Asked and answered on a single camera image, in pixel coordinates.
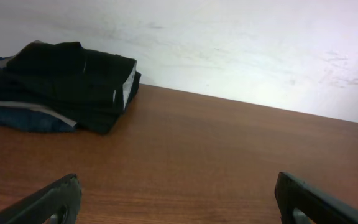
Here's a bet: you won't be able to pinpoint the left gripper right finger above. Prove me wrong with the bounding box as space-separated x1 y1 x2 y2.
275 172 358 224

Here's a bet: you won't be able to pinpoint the navy folded garment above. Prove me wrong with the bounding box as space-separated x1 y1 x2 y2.
0 55 77 134

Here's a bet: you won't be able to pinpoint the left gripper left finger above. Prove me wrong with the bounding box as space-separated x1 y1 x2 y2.
0 174 82 224

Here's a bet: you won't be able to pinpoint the black shorts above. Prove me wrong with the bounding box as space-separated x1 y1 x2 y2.
0 41 141 134

